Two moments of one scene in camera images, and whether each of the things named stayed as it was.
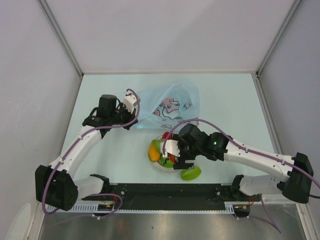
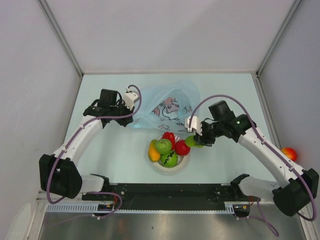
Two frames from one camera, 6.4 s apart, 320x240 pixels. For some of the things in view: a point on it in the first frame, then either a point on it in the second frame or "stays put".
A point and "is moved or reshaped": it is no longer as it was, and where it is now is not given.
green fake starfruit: (190, 174) is moved or reshaped
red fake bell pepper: (164, 135) stays put
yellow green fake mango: (153, 152) stays put
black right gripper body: (187, 153) → (210, 132)
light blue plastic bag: (163, 106) stays put
